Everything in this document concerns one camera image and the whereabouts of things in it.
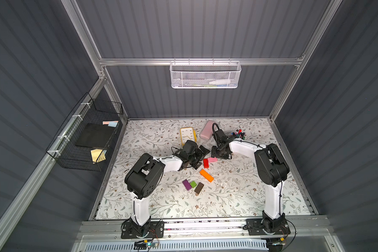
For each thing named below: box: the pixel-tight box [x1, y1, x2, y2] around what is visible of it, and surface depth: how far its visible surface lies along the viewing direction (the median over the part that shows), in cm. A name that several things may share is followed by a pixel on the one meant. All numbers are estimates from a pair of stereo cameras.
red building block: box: [203, 158, 210, 169], surface depth 98 cm
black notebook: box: [75, 123, 116, 149], surface depth 75 cm
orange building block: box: [199, 169, 215, 183], surface depth 93 cm
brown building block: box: [194, 182, 205, 195], surface depth 88 cm
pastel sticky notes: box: [102, 120, 119, 128], surface depth 83 cm
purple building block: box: [182, 179, 193, 192], surface depth 88 cm
